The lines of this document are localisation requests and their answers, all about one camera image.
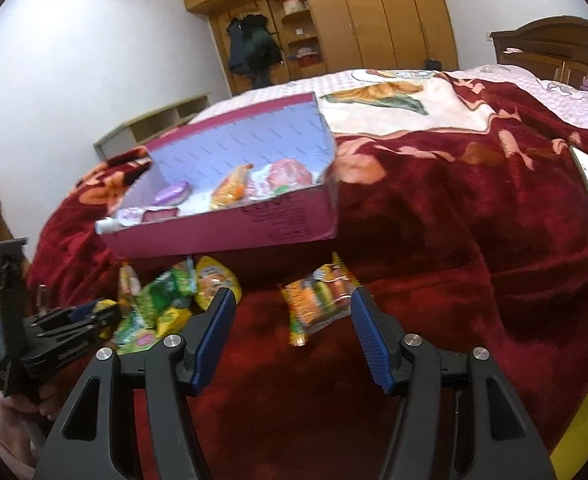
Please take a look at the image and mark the green pea snack bag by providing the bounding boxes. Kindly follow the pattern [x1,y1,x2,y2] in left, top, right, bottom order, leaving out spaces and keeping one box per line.
[134,257,197,328]

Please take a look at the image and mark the wooden wardrobe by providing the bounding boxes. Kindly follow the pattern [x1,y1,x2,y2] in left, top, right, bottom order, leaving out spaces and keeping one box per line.
[183,0,458,84]

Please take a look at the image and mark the purple candy tin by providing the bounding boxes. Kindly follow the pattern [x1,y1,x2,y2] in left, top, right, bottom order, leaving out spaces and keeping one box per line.
[153,181,192,206]

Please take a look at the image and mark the pink cardboard box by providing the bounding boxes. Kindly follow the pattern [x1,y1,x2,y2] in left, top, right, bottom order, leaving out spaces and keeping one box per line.
[94,93,338,259]

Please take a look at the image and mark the yellow green candy packet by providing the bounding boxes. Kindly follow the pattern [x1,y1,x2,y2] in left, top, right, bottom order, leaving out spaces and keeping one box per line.
[156,307,192,338]

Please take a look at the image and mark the orange snack packet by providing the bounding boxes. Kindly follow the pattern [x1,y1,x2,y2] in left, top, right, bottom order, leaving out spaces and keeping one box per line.
[210,164,254,210]

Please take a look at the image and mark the dark hanging jackets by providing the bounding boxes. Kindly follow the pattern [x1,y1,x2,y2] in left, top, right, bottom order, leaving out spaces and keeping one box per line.
[227,14,283,89]

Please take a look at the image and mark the grey low shelf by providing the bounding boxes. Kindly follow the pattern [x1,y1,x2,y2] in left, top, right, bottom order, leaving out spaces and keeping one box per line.
[93,93,209,160]

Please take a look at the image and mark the white pink drink pouch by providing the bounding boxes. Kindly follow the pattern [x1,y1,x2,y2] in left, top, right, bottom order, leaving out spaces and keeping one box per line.
[94,207,179,235]

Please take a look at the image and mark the yellow jelly cup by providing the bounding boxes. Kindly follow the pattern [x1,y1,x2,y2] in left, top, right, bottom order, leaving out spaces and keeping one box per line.
[195,256,242,311]

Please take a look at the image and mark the wooden headboard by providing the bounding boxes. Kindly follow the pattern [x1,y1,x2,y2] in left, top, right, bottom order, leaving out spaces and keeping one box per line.
[490,15,588,89]

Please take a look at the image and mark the pink peach jelly pouch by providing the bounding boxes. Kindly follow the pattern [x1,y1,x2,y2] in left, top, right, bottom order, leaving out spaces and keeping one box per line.
[245,158,315,200]

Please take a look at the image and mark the left hand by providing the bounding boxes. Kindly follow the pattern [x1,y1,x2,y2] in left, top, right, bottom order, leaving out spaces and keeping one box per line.
[0,384,62,479]

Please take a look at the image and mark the colourful gummy candy packet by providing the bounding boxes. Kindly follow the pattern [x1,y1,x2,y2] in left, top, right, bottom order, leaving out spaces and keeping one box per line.
[280,252,360,347]

